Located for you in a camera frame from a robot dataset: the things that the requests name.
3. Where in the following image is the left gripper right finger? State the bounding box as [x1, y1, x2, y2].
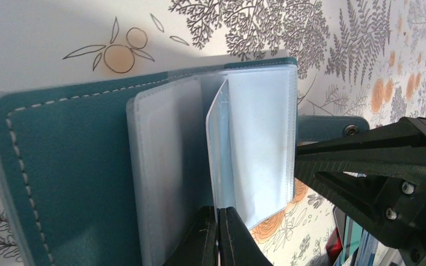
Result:
[218, 207, 272, 266]

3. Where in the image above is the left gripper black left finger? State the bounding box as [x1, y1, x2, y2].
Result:
[164, 206, 218, 266]

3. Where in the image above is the blue leather card holder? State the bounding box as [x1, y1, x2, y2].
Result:
[0, 58, 369, 265]

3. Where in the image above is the blue card edge-on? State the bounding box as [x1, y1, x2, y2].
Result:
[206, 80, 236, 209]

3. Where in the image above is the red card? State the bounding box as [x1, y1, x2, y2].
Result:
[326, 228, 343, 265]

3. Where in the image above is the floral patterned table mat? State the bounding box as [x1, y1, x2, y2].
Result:
[0, 1, 426, 265]

